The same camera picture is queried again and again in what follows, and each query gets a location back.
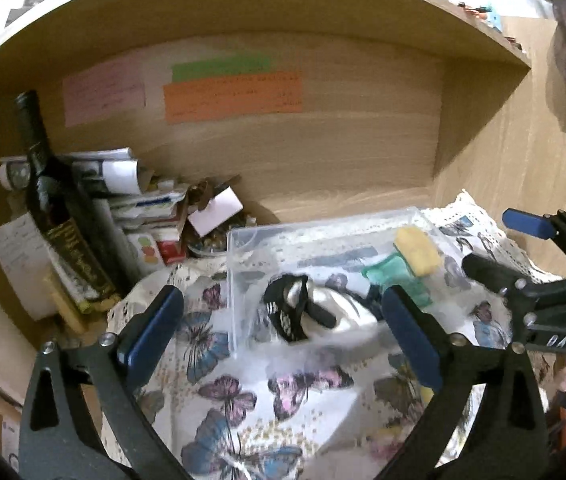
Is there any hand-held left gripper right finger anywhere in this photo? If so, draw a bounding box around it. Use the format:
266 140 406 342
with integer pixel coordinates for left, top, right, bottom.
377 283 550 480

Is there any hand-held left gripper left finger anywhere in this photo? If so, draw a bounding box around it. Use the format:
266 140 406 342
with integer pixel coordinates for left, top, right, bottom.
18 285 195 480

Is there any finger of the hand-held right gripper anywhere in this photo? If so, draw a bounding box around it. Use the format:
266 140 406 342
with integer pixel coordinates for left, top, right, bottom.
462 252 566 312
502 207 566 277

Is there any yellow sponge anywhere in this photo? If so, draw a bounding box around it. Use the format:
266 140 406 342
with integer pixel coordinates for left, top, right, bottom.
394 226 444 277

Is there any clear plastic box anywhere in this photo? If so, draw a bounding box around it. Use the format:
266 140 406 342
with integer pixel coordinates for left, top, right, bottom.
225 207 464 357

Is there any black and white soft cloth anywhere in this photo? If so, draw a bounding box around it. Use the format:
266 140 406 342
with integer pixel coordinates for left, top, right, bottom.
262 274 390 345

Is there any card with coloured dots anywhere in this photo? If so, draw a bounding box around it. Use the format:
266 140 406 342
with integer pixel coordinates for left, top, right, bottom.
130 232 165 277

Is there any small red box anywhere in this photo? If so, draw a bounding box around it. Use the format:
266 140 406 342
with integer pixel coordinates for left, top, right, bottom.
155 238 187 266

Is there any yellow flat box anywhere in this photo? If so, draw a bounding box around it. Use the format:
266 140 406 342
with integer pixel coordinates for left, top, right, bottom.
43 275 120 337

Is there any small bowl of trinkets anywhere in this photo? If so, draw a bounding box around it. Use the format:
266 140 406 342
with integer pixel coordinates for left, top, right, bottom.
185 230 232 259

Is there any butterfly print tablecloth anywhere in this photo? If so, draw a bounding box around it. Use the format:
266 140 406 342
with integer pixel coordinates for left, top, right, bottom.
106 190 564 480

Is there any white card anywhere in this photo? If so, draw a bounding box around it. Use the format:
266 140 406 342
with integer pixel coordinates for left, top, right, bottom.
186 187 244 236

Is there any pile of papers and booklets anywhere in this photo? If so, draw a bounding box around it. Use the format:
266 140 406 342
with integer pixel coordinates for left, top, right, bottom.
0 147 195 273

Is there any dark glass bottle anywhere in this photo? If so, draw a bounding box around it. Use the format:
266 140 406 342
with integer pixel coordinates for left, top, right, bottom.
13 91 125 314

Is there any white paper sheet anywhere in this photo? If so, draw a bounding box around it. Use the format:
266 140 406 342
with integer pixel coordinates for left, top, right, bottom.
0 212 60 322

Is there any wooden shelf unit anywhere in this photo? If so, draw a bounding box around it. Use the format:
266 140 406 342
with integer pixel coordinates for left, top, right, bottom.
0 0 566 480

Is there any pink paper note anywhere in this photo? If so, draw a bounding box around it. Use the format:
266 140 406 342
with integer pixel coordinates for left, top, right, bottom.
62 57 145 128

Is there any orange paper note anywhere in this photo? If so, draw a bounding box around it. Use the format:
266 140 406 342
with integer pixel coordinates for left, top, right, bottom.
163 71 304 125

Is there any green paper note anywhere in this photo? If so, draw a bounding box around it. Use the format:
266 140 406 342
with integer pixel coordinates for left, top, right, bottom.
171 53 273 83

